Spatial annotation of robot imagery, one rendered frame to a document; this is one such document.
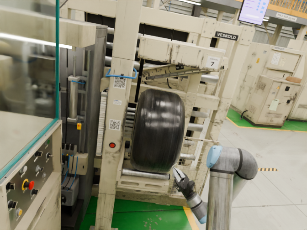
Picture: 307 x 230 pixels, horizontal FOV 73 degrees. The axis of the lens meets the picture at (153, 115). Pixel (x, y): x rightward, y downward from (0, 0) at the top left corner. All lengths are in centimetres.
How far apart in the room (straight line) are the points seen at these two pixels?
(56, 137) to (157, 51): 87
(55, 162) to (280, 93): 542
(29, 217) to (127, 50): 100
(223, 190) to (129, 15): 101
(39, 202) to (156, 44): 118
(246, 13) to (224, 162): 449
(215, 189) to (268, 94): 489
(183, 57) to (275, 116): 491
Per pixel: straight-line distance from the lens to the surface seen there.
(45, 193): 139
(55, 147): 141
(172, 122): 124
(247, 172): 114
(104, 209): 188
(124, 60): 128
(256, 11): 543
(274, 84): 581
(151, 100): 129
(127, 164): 176
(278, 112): 627
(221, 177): 107
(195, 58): 157
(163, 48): 153
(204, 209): 144
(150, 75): 169
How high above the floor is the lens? 185
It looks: 22 degrees down
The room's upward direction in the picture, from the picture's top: 11 degrees clockwise
